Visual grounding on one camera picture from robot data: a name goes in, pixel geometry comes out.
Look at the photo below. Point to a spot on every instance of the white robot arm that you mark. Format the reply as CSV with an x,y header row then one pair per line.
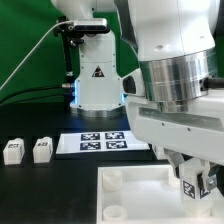
x,y
174,99

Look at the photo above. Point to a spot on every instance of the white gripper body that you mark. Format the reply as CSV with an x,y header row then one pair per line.
x,y
198,133

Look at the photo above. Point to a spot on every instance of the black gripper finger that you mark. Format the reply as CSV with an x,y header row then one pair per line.
x,y
207,177
175,159

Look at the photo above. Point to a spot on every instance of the white square tabletop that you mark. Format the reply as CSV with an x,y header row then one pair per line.
x,y
146,195

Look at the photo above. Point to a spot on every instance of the white board with tags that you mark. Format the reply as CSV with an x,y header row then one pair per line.
x,y
108,141

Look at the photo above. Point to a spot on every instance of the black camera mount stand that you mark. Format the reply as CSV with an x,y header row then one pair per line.
x,y
71,39

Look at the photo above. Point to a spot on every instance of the silver camera on mount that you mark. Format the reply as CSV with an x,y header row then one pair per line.
x,y
95,25

